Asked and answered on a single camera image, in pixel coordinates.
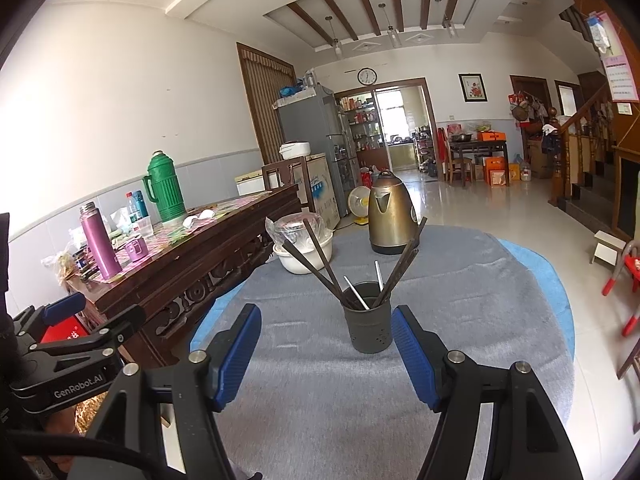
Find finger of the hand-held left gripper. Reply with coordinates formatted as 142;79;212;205
12;291;87;343
27;304;147;361

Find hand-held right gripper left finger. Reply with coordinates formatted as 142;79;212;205
67;302;263;480

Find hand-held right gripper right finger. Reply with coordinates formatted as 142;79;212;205
391;304;586;480

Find dark utensil holder cup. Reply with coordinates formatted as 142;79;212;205
341;281;396;354

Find dark wooden chopstick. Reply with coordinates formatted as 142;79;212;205
302;217;351;308
380;216;429;295
376;239;417;306
282;242;358;310
374;248;422;309

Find red shopping bag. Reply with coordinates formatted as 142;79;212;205
40;322;96;346

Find clear plastic bag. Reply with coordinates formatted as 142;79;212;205
40;252;76;286

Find gold patterned cloth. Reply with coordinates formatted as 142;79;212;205
74;397;108;436

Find purple thermos flask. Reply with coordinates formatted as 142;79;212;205
80;201;123;281

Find grey tablecloth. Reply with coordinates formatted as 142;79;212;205
197;225;576;480

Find carved wooden sideboard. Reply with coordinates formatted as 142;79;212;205
65;182;303;368

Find white basin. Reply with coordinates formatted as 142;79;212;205
272;232;335;276

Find red-capped water bottle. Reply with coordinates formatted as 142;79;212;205
125;191;147;223

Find checkered table mat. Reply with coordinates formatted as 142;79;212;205
107;195;281;281

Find white crumpled cloth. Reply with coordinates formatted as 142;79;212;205
181;210;217;231

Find bronze electric kettle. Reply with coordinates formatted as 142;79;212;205
367;170;420;256

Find blue tablecloth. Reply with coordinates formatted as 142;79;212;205
189;239;576;356

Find green thermos jug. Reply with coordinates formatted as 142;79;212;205
142;150;187;224

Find small electric fan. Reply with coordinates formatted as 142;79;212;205
347;186;372;225

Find white cabinet box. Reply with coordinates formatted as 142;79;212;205
235;170;266;196

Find white printed freezer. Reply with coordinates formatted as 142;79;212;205
292;154;342;231

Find dark wooden chair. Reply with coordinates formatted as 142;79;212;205
261;156;308;211

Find white rice cooker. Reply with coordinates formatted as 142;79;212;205
279;141;312;161

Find dark wooden side table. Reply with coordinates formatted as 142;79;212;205
447;140;508;186

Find white step stool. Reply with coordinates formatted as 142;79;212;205
590;230;628;265

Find red child chair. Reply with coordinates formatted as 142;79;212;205
601;240;640;338

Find glass display cabinet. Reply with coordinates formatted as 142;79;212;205
340;94;379;171

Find silver refrigerator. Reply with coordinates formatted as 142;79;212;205
272;85;361;216

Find brown curtained door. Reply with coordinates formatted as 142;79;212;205
236;42;297;166

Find wooden stair railing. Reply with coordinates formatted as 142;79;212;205
547;82;618;206

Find brown wooden door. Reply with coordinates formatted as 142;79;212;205
510;75;551;131

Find pendant lamp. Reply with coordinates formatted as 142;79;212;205
434;0;458;38
378;3;402;48
325;16;343;58

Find framed wall picture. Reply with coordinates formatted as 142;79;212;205
458;73;486;103

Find pink wall calendar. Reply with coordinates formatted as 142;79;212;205
587;10;640;116

